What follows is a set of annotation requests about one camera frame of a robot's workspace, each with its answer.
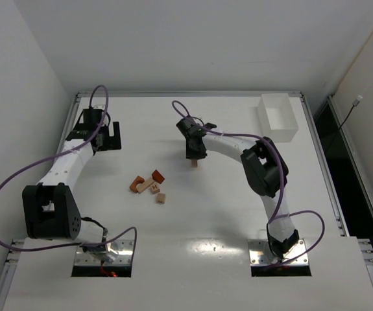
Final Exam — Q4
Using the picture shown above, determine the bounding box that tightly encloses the plain light wood cube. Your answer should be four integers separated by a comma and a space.
156, 193, 166, 204

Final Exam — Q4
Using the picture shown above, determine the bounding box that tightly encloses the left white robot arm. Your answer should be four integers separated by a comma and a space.
22, 107, 121, 248

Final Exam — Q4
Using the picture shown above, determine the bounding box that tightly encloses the black wall cable with plug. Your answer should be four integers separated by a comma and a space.
325, 95, 363, 146

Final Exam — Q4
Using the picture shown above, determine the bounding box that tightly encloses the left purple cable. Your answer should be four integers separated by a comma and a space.
0, 84, 138, 253

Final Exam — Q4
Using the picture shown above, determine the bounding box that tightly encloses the aluminium frame rail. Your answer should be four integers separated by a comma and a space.
75, 91, 304, 98

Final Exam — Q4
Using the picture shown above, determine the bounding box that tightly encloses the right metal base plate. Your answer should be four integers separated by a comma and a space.
248, 239, 309, 267

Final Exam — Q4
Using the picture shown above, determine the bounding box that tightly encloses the metal base plate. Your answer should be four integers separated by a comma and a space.
248, 239, 309, 267
74, 240, 135, 267

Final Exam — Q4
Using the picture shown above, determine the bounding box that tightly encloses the orange wedge wood block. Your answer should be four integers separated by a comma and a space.
151, 170, 165, 184

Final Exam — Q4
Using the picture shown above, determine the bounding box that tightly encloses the white plastic bin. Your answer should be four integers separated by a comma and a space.
257, 93, 298, 143

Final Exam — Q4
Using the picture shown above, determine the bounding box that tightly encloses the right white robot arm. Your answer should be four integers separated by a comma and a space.
176, 117, 299, 259

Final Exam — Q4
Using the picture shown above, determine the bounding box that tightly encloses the orange arch wood block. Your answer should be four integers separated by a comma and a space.
129, 176, 145, 193

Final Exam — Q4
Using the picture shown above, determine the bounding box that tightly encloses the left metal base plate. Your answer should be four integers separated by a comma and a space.
74, 240, 135, 267

